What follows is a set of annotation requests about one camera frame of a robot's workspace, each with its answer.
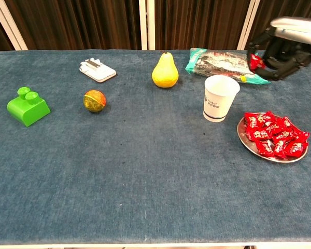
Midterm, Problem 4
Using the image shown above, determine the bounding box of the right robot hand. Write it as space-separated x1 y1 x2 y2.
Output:
247 16 311 81

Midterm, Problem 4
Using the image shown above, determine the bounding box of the red candy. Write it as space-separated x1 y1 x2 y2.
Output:
273 140 287 158
244 113 260 130
249 53 266 71
294 128 311 142
264 123 285 134
285 141 308 158
281 116 295 129
246 128 273 142
272 131 298 143
256 140 275 158
258 111 277 127

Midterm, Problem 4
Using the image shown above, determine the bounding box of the silver metal plate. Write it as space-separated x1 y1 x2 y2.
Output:
237 112 309 163

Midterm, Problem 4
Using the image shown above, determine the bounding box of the white paper cup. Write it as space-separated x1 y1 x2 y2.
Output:
203 75 241 123

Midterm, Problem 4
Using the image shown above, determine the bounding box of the teal snack bag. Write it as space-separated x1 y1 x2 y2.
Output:
185 47 272 85

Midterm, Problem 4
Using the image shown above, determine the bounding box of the yellow pear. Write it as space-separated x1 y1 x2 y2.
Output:
151 51 180 89

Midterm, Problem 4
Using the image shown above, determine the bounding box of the white folding stand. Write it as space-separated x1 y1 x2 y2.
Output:
79 58 117 84

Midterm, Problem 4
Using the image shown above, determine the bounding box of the blue table cloth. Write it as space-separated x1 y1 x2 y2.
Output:
0 49 311 246

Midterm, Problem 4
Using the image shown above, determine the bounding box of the red green ball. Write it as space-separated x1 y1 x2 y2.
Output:
82 90 107 113

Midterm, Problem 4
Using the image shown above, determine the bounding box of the green building block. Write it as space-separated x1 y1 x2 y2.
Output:
6 87 51 128

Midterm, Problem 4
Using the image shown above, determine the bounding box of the white frame post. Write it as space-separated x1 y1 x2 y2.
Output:
0 0 29 51
147 0 156 51
138 0 148 51
236 0 261 51

